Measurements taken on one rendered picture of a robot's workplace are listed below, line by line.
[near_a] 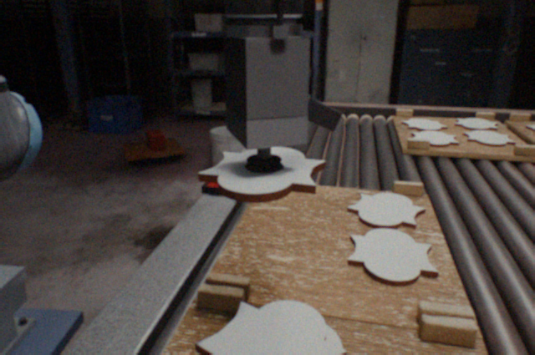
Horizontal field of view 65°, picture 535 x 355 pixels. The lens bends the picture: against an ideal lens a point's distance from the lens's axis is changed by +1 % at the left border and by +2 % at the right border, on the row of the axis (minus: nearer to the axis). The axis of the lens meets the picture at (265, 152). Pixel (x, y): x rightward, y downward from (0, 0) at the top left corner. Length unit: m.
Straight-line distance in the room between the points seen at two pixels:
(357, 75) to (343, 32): 0.54
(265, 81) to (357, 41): 4.88
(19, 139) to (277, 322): 0.41
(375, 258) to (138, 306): 0.34
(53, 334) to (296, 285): 0.34
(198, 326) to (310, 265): 0.19
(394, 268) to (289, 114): 0.32
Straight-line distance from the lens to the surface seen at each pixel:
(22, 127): 0.64
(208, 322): 0.55
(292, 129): 0.40
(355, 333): 0.54
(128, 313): 0.61
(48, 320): 0.72
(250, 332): 0.45
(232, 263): 0.64
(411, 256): 0.67
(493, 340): 0.62
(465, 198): 0.98
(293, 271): 0.62
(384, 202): 0.83
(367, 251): 0.67
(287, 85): 0.39
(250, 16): 0.39
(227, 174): 0.43
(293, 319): 0.47
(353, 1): 5.24
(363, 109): 1.67
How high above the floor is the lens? 1.29
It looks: 18 degrees down
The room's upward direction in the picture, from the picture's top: straight up
